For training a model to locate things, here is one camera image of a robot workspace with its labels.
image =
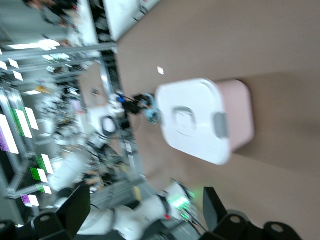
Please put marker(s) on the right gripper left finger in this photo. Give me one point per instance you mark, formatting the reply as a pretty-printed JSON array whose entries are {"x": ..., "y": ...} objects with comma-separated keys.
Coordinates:
[{"x": 72, "y": 210}]

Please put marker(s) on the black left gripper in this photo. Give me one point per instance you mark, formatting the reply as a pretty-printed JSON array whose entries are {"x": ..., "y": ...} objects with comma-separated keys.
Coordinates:
[{"x": 128, "y": 106}]

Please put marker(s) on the white lidded storage box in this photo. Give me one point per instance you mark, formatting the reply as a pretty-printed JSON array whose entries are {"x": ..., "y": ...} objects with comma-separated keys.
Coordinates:
[{"x": 195, "y": 105}]

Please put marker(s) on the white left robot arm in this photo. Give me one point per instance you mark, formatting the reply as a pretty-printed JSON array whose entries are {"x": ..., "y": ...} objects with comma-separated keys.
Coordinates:
[{"x": 130, "y": 220}]

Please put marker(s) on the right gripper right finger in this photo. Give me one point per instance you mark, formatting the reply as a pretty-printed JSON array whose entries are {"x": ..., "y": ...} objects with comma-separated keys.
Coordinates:
[{"x": 215, "y": 215}]

